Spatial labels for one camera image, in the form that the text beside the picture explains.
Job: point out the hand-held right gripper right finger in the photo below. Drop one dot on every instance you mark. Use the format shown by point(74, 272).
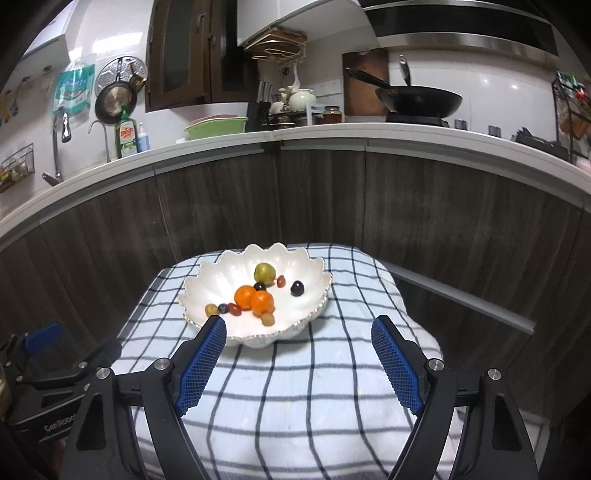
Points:
point(397, 369)

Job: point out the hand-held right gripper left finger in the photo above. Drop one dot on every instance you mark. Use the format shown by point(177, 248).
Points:
point(201, 369)

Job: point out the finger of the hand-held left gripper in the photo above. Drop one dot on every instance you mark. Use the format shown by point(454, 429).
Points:
point(104, 353)
point(44, 336)

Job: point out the tan longan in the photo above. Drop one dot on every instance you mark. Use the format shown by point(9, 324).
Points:
point(211, 309)
point(268, 319)

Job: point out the small red-brown jujube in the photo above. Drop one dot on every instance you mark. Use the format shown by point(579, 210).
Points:
point(234, 309)

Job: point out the mandarin orange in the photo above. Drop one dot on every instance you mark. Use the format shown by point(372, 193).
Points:
point(262, 303)
point(244, 295)

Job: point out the white scalloped bowl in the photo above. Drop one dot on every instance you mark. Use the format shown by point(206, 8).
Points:
point(217, 281)

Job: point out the yellow-green round fruit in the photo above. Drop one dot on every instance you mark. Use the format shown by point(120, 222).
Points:
point(265, 272)

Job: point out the dark purple plum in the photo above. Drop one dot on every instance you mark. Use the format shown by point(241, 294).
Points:
point(297, 288)

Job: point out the grey metal bar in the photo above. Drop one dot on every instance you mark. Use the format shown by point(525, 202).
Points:
point(461, 300)

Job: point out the white checked cloth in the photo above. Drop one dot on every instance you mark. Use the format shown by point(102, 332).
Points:
point(300, 392)

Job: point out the chrome kitchen faucet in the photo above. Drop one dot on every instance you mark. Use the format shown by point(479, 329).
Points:
point(56, 147)

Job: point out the thin curved faucet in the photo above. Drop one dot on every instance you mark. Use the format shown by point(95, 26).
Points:
point(107, 143)

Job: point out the blue hand soap bottle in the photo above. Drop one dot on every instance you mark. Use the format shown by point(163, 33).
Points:
point(143, 141)

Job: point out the green dish soap bottle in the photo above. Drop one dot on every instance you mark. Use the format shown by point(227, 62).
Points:
point(127, 136)

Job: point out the green basin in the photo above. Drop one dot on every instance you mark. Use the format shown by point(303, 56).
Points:
point(217, 129)

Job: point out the hanging frying pan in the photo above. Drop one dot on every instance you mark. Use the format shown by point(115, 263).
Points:
point(114, 104)

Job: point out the hanging plastic bag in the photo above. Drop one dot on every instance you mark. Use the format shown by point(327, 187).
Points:
point(71, 90)

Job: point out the black gas stove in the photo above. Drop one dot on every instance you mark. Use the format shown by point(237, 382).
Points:
point(415, 121)

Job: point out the pink basin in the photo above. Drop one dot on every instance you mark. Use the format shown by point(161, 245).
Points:
point(212, 119)

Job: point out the black knife block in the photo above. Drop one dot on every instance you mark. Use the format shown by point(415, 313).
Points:
point(256, 115)

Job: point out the brown glass jar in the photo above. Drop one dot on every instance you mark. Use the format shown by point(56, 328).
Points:
point(332, 115)

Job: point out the black wok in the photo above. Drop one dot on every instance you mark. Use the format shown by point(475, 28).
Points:
point(420, 104)

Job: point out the clear plastic container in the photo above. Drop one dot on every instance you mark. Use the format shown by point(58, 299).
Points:
point(314, 115)

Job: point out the small brass ladle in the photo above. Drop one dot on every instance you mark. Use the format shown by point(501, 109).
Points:
point(137, 81)

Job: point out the silver steamer plate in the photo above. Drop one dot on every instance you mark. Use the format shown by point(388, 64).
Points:
point(115, 68)

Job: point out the wooden cutting board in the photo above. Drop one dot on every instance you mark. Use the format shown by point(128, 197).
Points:
point(364, 92)

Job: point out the white teapot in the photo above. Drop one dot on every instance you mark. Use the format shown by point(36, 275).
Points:
point(302, 99)

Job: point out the wooden board rack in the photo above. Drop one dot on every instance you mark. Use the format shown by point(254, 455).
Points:
point(277, 44)

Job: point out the black steel range hood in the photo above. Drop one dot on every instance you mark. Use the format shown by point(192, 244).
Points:
point(461, 27)

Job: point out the white wall socket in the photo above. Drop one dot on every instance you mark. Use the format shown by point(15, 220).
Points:
point(328, 87)

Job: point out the dark wooden wall cabinet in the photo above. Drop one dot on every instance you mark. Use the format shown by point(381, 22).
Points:
point(184, 55)

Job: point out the white wall cabinet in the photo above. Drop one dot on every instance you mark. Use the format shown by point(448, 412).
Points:
point(286, 14)

